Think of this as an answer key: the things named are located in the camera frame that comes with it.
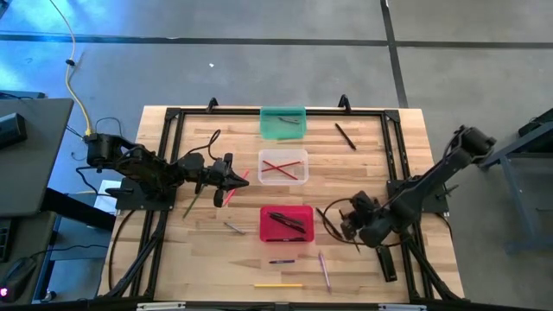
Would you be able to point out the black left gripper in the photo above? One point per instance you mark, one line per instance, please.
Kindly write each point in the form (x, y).
(216, 177)

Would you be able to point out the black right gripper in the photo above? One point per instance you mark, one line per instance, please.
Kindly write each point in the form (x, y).
(371, 224)

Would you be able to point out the pink-red pencil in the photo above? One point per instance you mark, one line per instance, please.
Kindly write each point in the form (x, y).
(229, 199)

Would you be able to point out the thin black pen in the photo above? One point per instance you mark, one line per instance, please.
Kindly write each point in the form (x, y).
(357, 247)

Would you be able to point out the grey crayon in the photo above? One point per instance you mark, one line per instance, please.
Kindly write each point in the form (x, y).
(234, 228)
(289, 120)

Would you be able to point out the green pencil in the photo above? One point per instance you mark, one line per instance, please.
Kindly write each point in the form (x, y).
(190, 207)

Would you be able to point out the red pencil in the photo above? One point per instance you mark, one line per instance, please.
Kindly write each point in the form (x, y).
(287, 173)
(294, 164)

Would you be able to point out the purple pen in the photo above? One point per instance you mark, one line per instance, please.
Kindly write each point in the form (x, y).
(325, 272)

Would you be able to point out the pink-red plastic bin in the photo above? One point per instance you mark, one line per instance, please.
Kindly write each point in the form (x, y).
(276, 233)

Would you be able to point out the dark blue crayon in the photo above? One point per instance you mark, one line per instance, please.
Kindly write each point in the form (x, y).
(281, 261)

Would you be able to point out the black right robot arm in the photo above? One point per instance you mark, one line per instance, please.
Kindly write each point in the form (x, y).
(423, 190)

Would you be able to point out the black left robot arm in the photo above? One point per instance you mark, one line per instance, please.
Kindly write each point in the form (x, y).
(147, 170)

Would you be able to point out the clear plastic bin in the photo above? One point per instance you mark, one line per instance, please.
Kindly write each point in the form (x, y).
(268, 179)

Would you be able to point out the black rectangular block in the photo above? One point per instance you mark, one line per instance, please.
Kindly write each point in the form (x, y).
(387, 268)

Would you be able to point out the green plastic bin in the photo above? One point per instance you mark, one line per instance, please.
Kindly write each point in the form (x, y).
(276, 131)

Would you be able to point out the yellow pencil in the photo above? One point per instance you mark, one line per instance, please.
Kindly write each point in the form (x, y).
(278, 285)

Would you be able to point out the white paper sheet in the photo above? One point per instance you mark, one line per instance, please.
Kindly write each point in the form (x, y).
(103, 204)

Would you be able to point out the black desk support beam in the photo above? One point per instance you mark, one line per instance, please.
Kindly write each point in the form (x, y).
(78, 211)

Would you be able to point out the blue-grey metal table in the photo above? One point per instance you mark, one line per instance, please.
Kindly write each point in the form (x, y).
(514, 194)

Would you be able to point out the grey desk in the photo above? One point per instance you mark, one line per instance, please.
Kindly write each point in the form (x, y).
(34, 173)

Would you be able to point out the black device on desk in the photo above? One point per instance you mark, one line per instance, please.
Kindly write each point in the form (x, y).
(10, 129)

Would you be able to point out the black computer mouse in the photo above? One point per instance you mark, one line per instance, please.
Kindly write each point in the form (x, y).
(17, 278)

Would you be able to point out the dark keyboard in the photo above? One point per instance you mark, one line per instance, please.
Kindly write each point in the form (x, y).
(3, 239)

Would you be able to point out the black aluminium table frame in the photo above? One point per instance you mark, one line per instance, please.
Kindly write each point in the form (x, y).
(242, 111)

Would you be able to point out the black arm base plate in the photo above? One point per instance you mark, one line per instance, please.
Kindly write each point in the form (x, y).
(436, 203)
(129, 203)

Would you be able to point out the white edge bracket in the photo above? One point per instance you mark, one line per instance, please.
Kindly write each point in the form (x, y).
(160, 306)
(402, 307)

